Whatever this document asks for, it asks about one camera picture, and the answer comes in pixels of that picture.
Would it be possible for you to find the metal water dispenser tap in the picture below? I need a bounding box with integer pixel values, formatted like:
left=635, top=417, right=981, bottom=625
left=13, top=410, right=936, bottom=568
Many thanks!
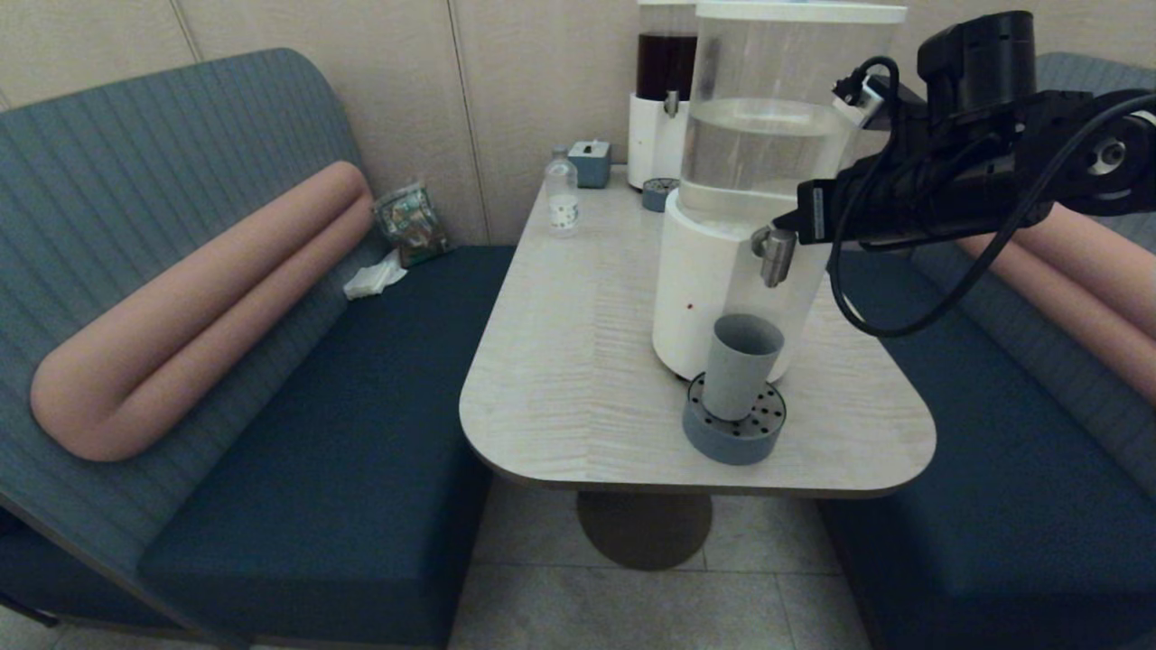
left=751, top=226, right=797, bottom=288

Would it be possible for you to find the grey plastic cup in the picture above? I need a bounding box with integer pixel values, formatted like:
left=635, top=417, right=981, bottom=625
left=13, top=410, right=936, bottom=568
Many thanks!
left=703, top=312, right=786, bottom=423

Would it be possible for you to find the large clear water dispenser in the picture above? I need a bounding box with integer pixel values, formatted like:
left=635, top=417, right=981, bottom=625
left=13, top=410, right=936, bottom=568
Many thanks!
left=652, top=0, right=908, bottom=383

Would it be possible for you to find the dark drink dispenser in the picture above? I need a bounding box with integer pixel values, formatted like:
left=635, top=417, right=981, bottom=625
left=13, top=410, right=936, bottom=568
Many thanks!
left=628, top=0, right=701, bottom=192

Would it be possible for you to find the pink bolster cushion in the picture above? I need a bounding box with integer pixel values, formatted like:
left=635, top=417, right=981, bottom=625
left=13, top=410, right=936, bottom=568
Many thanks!
left=30, top=161, right=375, bottom=462
left=957, top=203, right=1156, bottom=403

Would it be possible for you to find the blue-grey tissue box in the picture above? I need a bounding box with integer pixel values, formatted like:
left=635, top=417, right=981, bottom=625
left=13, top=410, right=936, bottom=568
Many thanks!
left=568, top=139, right=612, bottom=189

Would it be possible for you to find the blue perforated drip tray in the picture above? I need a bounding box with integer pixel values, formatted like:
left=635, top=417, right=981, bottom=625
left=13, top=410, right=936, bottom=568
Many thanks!
left=682, top=370, right=788, bottom=466

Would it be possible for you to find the clear plastic bottle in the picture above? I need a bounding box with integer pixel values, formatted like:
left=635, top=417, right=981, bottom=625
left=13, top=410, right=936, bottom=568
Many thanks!
left=545, top=146, right=581, bottom=237

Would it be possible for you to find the blue booth sofa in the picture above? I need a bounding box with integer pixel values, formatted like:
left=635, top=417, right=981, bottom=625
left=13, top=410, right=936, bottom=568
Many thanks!
left=0, top=47, right=518, bottom=650
left=816, top=52, right=1156, bottom=650

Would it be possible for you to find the printed snack bag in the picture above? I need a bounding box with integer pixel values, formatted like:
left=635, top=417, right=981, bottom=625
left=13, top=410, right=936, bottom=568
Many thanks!
left=374, top=182, right=451, bottom=269

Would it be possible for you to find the crumpled white tissue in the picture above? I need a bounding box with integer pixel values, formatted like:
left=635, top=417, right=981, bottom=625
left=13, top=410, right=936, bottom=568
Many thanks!
left=342, top=249, right=409, bottom=301

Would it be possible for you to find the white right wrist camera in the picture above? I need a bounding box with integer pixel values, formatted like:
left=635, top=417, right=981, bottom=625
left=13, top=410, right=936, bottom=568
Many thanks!
left=833, top=74, right=884, bottom=127

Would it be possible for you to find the black right camera cable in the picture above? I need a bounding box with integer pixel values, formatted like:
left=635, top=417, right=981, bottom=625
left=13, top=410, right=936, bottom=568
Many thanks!
left=829, top=56, right=1156, bottom=339

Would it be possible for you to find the bronze table pedestal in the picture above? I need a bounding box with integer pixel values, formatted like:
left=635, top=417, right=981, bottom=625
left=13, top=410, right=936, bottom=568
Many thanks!
left=576, top=488, right=713, bottom=571

